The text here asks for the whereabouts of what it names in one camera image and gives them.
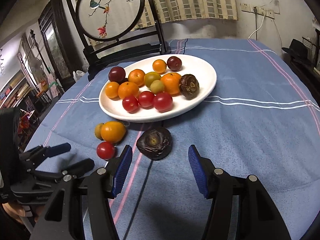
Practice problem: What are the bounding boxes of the dark passion fruit on cloth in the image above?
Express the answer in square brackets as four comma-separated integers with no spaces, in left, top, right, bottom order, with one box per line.
[136,127,173,161]

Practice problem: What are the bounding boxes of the blue striped tablecloth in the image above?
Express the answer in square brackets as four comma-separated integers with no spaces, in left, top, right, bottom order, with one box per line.
[24,38,320,240]

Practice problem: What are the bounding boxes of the red cherry tomato in plate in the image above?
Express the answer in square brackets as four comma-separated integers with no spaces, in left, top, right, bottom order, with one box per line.
[122,95,139,113]

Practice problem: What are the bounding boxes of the wall power strip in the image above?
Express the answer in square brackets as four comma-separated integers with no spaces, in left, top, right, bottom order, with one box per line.
[240,3,275,19]

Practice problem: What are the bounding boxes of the dark framed painting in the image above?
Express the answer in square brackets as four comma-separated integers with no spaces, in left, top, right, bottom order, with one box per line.
[38,0,82,91]

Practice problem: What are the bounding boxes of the dark passion fruit in plate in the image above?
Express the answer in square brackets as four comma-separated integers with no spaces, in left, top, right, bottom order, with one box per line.
[179,74,200,100]

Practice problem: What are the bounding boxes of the black framed embroidery screen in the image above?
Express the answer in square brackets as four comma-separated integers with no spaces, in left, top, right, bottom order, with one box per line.
[66,0,170,80]

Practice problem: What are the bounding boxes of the yellow green citrus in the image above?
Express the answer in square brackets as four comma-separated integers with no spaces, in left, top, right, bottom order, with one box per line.
[94,123,104,140]

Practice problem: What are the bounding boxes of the green orange citrus in plate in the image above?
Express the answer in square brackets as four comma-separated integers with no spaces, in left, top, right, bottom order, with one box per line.
[144,72,161,88]

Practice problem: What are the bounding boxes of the large orange mandarin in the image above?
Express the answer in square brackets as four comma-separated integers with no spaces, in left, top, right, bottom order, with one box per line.
[160,73,181,96]

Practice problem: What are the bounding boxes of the dark red plum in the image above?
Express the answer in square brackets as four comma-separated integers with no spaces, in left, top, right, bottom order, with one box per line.
[167,56,182,72]

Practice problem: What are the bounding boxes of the white plastic bag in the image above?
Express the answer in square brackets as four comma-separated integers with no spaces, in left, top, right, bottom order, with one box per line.
[73,70,85,82]

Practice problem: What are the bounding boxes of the small orange mandarin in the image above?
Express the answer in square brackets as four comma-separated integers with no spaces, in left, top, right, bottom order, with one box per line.
[128,69,145,87]

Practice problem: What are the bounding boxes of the white power cable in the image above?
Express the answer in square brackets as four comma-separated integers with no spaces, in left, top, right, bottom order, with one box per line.
[248,12,266,40]

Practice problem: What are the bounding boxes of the black hat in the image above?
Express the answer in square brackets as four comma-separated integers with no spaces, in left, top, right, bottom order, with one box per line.
[281,39,309,61]

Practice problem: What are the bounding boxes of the orange mandarin in plate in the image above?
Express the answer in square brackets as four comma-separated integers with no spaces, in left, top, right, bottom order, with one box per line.
[118,82,140,100]

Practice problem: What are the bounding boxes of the person's hand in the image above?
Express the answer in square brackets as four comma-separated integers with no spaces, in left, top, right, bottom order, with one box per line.
[2,202,44,224]

